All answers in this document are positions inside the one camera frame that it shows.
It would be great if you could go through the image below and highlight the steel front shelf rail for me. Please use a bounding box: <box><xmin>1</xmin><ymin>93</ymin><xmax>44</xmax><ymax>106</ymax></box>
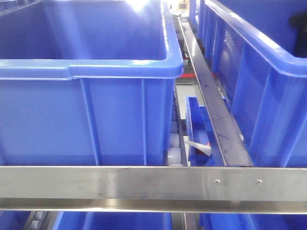
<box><xmin>0</xmin><ymin>166</ymin><xmax>307</xmax><ymax>214</ymax></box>

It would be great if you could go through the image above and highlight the small blue bin below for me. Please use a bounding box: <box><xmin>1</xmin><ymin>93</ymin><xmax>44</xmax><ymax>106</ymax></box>
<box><xmin>185</xmin><ymin>96</ymin><xmax>226</xmax><ymax>166</ymax></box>

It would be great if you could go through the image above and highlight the large blue target bin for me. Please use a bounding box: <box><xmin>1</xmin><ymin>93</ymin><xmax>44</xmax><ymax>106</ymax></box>
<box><xmin>0</xmin><ymin>0</ymin><xmax>183</xmax><ymax>166</ymax></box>

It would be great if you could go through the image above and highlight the steel divider rail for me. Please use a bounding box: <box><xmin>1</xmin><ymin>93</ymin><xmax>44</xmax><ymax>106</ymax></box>
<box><xmin>177</xmin><ymin>17</ymin><xmax>253</xmax><ymax>167</ymax></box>

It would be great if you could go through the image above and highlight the white roller track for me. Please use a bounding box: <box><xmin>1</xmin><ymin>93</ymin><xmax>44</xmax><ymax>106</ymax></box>
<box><xmin>167</xmin><ymin>105</ymin><xmax>182</xmax><ymax>166</ymax></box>

